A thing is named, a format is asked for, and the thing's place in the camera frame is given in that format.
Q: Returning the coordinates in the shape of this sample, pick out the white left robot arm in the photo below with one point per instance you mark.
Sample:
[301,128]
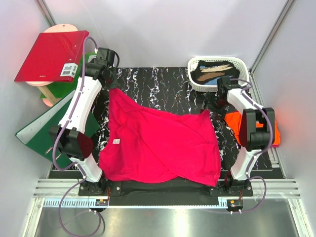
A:
[85,93]

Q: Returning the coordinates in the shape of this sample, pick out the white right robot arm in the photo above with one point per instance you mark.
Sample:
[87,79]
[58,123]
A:
[257,129]

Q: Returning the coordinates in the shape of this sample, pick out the black printed t shirt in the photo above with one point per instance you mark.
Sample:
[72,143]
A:
[207,73]

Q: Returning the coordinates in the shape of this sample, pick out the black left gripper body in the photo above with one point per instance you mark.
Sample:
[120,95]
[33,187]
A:
[112,82]

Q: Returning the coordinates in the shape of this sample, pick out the red ring binder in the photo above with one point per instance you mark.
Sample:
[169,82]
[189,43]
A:
[54,57]

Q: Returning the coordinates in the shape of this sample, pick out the magenta pink t shirt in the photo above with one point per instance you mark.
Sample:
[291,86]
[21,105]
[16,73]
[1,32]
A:
[152,146]

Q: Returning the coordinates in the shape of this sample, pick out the dark green ring binder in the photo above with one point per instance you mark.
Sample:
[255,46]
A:
[42,133]

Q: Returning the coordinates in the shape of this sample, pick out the light green folder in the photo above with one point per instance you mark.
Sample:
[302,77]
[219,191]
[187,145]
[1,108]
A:
[61,89]

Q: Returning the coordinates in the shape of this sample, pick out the aluminium frame rail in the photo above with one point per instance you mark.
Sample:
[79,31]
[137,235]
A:
[51,190]

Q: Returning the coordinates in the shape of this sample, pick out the orange folded t shirt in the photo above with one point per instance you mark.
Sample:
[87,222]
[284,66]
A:
[233,120]

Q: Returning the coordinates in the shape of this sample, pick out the pink wooden stool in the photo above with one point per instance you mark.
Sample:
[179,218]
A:
[49,99]

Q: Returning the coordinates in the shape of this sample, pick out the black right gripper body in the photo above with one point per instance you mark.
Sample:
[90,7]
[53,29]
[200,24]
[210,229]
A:
[218,107]

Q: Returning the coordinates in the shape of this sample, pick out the white plastic basket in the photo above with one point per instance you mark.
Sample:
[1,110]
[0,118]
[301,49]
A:
[238,63]

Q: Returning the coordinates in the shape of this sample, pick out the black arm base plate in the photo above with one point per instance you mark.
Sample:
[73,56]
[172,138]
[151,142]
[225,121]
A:
[177,185]

